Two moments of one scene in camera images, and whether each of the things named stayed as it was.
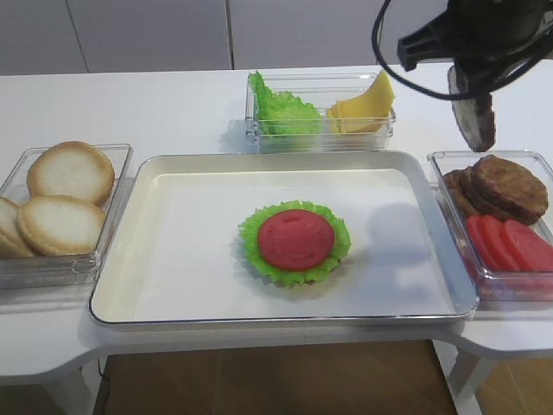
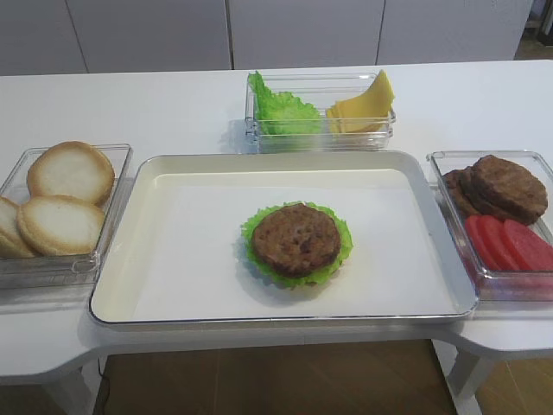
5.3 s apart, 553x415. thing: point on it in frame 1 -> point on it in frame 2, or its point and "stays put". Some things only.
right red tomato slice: x=532 y=250 stays put
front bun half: x=60 y=225 stays put
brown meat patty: x=474 y=115 -> x=296 y=240
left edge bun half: x=12 y=245 stays put
